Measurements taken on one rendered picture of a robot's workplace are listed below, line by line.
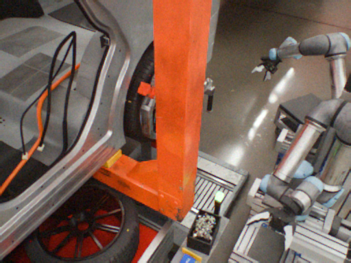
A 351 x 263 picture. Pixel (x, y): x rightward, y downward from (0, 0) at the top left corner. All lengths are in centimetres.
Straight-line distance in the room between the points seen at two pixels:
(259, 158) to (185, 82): 196
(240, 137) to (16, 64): 204
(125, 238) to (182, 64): 112
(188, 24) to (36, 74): 139
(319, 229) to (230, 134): 169
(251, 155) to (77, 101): 174
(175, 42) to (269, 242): 159
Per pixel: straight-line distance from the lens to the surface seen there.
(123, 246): 205
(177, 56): 134
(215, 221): 211
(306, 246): 191
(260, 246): 245
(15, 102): 233
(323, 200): 175
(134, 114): 214
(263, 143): 340
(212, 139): 334
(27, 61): 257
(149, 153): 274
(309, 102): 346
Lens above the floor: 228
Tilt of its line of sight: 42 degrees down
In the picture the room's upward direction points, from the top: 1 degrees clockwise
